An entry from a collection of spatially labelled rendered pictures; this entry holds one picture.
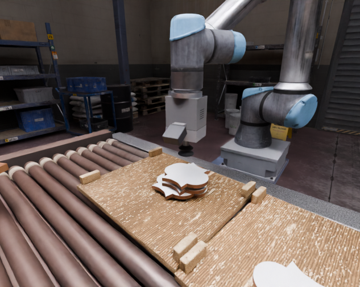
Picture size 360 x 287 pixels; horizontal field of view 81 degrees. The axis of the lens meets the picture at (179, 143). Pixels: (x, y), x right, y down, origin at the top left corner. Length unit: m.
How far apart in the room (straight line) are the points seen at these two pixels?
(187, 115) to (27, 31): 4.14
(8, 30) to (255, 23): 4.49
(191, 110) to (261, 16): 4.98
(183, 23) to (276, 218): 0.48
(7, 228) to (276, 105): 0.83
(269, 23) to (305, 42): 4.55
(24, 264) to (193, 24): 0.57
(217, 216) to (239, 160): 0.37
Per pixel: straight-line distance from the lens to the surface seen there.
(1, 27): 4.42
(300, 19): 0.79
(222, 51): 0.53
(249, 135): 0.88
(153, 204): 0.57
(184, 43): 0.48
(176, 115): 0.51
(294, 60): 0.78
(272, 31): 5.29
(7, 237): 0.63
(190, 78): 0.48
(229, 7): 0.74
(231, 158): 0.87
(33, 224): 0.64
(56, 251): 0.54
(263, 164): 0.83
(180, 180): 0.56
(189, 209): 0.55
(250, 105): 0.86
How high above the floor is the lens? 1.28
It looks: 21 degrees down
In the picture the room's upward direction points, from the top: straight up
